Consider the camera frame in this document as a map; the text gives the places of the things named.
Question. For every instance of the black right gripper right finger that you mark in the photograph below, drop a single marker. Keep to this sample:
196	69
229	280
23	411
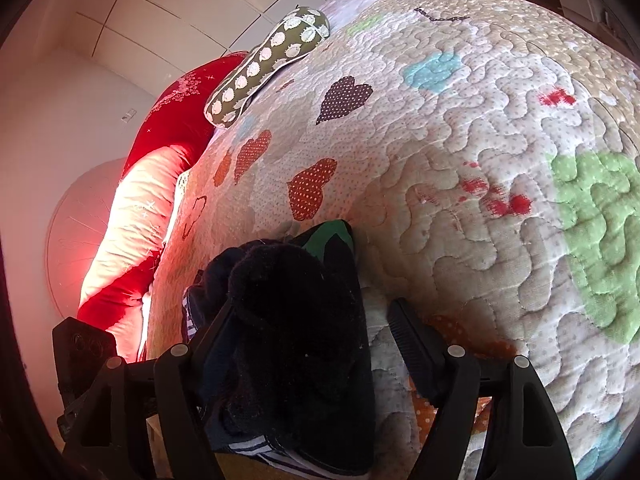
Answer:
524	438

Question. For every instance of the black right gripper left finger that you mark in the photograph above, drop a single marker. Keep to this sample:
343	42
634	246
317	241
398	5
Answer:
109	439

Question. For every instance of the dark navy frog pants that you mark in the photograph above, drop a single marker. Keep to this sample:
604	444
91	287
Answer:
292	386

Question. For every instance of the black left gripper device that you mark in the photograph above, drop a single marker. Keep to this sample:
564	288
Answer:
80	350

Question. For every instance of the red and white body pillow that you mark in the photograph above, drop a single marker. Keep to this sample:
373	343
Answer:
170	141

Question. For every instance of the round pink headboard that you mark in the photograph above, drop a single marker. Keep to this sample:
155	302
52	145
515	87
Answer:
76	229

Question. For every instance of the patchwork heart quilt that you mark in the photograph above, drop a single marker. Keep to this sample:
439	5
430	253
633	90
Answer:
486	154

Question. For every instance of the olive green patterned pillow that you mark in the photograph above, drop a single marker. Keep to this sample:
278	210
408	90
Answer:
294	37

